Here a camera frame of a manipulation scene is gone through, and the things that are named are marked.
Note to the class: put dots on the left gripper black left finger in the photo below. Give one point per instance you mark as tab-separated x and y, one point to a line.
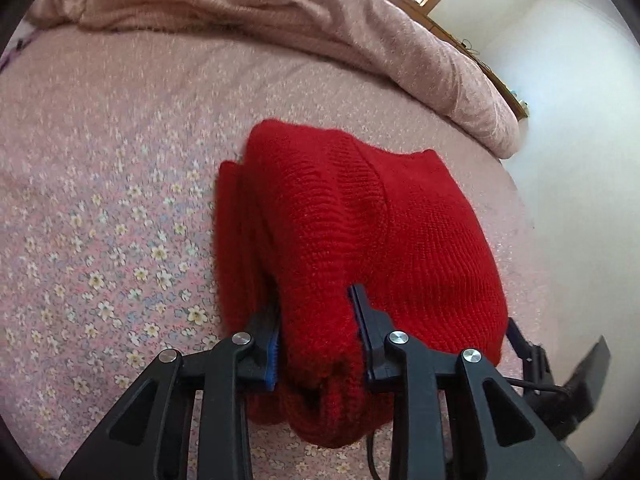
146	434

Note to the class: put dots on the pink floral duvet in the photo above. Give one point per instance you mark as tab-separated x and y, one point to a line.
373	35

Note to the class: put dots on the red knitted sweater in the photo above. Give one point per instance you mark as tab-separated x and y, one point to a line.
305	214

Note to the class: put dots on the pink floral bed sheet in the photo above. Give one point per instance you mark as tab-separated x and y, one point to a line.
110	145

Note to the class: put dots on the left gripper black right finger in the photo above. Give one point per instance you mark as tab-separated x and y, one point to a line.
455	416

